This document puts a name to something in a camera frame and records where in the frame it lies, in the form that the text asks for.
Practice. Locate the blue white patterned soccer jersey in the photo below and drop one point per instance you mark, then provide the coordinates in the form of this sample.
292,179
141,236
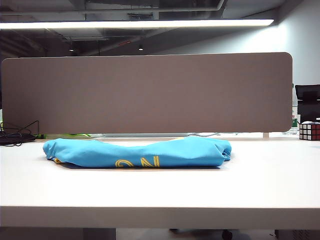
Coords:
137,152

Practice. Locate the brown fabric desk divider panel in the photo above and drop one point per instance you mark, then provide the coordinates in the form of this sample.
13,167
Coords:
150,95

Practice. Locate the small ceiling spotlight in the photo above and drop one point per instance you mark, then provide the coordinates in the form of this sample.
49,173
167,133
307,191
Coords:
140,48
71,49

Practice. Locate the long linear ceiling lamp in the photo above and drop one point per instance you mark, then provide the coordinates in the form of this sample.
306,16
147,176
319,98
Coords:
125,24

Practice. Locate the small green object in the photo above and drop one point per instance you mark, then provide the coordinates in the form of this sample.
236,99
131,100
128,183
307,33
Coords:
42,136

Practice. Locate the clear plastic bottle green label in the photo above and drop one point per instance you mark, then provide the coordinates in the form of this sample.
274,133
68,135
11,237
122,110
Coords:
295,125

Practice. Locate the black mesh office chair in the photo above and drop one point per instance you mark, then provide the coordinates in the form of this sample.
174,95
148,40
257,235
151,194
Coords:
308,110

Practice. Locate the Rubik's cube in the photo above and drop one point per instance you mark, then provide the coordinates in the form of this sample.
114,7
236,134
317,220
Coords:
310,131

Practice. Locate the beige divider mounting bracket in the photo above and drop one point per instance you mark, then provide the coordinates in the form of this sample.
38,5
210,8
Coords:
266,135

